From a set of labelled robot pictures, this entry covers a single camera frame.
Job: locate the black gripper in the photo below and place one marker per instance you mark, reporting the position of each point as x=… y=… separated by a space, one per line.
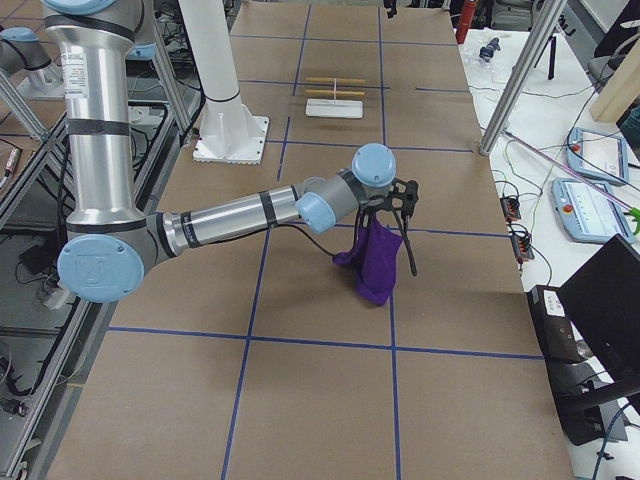
x=372 y=206
x=390 y=9

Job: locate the purple microfibre towel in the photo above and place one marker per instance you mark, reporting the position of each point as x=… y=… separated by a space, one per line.
x=373 y=256

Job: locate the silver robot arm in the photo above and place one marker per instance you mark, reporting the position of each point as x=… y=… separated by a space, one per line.
x=111 y=243

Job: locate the white towel rack base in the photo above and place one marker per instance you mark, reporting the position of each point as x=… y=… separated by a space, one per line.
x=326 y=108

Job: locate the front wooden rack rod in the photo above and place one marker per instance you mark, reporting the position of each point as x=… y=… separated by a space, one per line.
x=334 y=94

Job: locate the red cylinder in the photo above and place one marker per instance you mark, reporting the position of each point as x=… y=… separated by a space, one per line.
x=465 y=20

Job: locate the folded dark blue umbrella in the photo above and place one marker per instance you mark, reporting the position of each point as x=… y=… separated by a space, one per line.
x=488 y=51

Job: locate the near teach pendant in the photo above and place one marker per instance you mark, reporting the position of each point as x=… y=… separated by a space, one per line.
x=588 y=216

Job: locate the teach pendant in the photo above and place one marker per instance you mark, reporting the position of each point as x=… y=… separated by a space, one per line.
x=598 y=156
x=588 y=216

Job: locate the far teach pendant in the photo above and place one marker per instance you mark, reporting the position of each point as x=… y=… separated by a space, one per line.
x=598 y=156

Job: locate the wooden beam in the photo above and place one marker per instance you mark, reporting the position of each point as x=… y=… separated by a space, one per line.
x=622 y=87

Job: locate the black monitor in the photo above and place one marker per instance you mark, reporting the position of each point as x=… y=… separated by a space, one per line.
x=601 y=299

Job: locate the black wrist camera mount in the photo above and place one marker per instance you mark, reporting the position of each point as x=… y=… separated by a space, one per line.
x=402 y=198

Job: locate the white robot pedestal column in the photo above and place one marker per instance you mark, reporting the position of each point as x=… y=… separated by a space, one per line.
x=228 y=131

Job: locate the aluminium frame post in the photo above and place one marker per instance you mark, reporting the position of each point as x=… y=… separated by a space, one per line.
x=530 y=53

